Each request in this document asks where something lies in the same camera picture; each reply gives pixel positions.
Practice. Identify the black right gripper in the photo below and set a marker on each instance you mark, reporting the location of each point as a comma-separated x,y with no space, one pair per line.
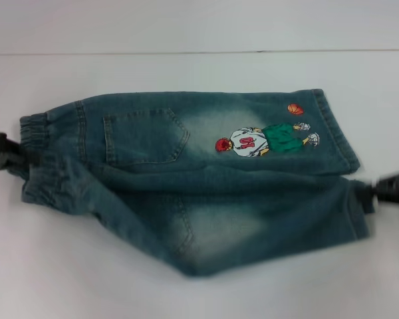
397,189

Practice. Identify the blue denim shorts with embroidery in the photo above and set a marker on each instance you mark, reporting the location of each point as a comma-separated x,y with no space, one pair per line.
226,186

